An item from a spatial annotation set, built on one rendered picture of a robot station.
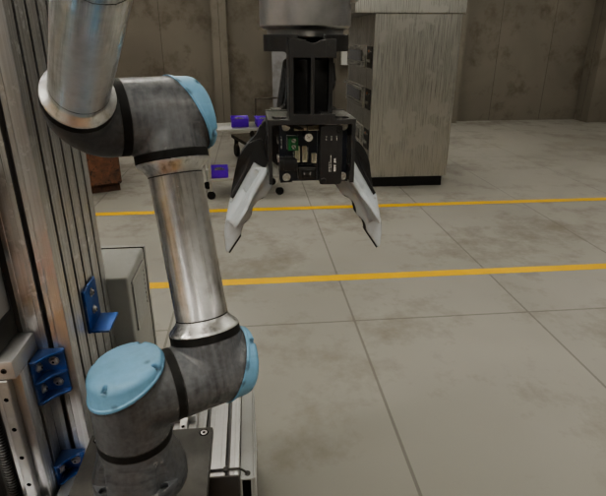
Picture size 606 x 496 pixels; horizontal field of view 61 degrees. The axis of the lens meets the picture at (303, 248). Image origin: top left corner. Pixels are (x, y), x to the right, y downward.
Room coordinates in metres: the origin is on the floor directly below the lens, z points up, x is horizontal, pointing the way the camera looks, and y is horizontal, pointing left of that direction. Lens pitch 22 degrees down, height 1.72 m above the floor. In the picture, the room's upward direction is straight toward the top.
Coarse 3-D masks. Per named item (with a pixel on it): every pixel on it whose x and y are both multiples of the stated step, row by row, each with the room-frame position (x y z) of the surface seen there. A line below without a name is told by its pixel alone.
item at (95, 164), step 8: (88, 160) 5.86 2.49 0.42; (96, 160) 5.91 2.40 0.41; (104, 160) 5.95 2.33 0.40; (112, 160) 5.99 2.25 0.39; (96, 168) 5.90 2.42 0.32; (104, 168) 5.95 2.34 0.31; (112, 168) 5.99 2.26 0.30; (96, 176) 5.90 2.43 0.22; (104, 176) 5.94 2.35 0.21; (112, 176) 5.98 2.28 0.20; (120, 176) 6.04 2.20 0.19; (96, 184) 5.89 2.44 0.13; (104, 184) 5.94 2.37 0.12; (112, 184) 6.08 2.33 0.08; (96, 192) 5.98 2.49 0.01
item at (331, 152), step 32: (288, 64) 0.41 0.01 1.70; (320, 64) 0.43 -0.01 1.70; (288, 96) 0.41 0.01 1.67; (320, 96) 0.43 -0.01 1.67; (288, 128) 0.42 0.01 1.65; (320, 128) 0.42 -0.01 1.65; (352, 128) 0.41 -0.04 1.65; (288, 160) 0.41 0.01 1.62; (320, 160) 0.41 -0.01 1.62; (352, 160) 0.41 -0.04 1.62
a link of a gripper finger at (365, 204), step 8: (360, 176) 0.48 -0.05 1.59; (336, 184) 0.47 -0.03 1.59; (344, 184) 0.48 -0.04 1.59; (352, 184) 0.46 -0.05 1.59; (360, 184) 0.48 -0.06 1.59; (344, 192) 0.48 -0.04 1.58; (352, 192) 0.48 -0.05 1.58; (360, 192) 0.45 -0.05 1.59; (368, 192) 0.48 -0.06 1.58; (352, 200) 0.48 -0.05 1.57; (360, 200) 0.47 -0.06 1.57; (368, 200) 0.44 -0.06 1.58; (376, 200) 0.48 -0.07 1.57; (360, 208) 0.48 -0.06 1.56; (368, 208) 0.45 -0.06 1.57; (376, 208) 0.48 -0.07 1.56; (360, 216) 0.48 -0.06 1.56; (368, 216) 0.48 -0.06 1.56; (376, 216) 0.43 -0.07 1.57; (368, 224) 0.48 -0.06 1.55; (376, 224) 0.48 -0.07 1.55; (368, 232) 0.48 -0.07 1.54; (376, 232) 0.48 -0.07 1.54; (376, 240) 0.48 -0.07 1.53
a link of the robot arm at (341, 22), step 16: (272, 0) 0.43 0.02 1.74; (288, 0) 0.43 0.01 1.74; (304, 0) 0.42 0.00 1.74; (320, 0) 0.42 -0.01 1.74; (336, 0) 0.43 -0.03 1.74; (352, 0) 0.46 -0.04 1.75; (272, 16) 0.43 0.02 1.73; (288, 16) 0.43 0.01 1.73; (304, 16) 0.42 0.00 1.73; (320, 16) 0.42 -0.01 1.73; (336, 16) 0.43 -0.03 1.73; (272, 32) 0.44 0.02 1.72; (288, 32) 0.43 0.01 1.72; (304, 32) 0.43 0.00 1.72; (320, 32) 0.43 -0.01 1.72; (336, 32) 0.44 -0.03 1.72
